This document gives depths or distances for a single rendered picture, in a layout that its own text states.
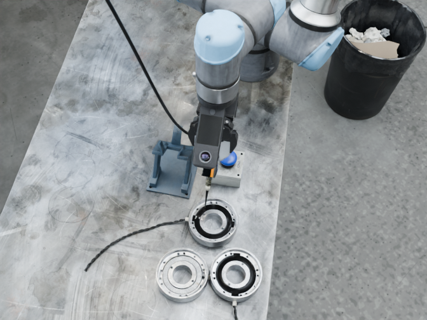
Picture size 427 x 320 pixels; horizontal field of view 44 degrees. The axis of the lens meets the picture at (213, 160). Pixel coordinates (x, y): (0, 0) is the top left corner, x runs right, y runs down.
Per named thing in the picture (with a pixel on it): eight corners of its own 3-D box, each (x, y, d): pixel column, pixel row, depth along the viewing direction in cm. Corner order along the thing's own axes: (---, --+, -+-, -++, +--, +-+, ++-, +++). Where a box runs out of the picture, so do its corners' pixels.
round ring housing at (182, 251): (154, 303, 105) (152, 296, 102) (159, 253, 111) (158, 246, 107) (206, 305, 105) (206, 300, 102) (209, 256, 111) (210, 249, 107)
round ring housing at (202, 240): (239, 209, 117) (241, 200, 113) (233, 253, 111) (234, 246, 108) (193, 202, 117) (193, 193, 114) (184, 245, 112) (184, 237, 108)
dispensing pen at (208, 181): (196, 211, 111) (206, 138, 104) (199, 202, 115) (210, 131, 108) (206, 213, 111) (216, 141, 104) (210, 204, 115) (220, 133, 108)
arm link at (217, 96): (235, 94, 86) (187, 85, 87) (234, 110, 90) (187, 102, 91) (243, 60, 90) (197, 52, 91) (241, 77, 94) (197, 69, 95)
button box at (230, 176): (239, 188, 120) (241, 177, 115) (209, 183, 120) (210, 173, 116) (244, 158, 124) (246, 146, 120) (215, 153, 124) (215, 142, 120)
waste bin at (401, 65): (391, 132, 226) (429, 65, 190) (314, 120, 228) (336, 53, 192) (390, 72, 244) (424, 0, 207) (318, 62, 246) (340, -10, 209)
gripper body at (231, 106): (238, 111, 105) (243, 71, 94) (230, 146, 100) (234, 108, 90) (201, 104, 105) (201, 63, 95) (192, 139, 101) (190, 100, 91)
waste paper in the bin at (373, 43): (398, 98, 212) (415, 68, 197) (330, 89, 214) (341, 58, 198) (397, 49, 227) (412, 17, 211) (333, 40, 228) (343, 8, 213)
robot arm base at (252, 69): (226, 35, 144) (228, 7, 136) (281, 43, 143) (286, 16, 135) (218, 77, 136) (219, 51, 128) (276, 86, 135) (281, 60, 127)
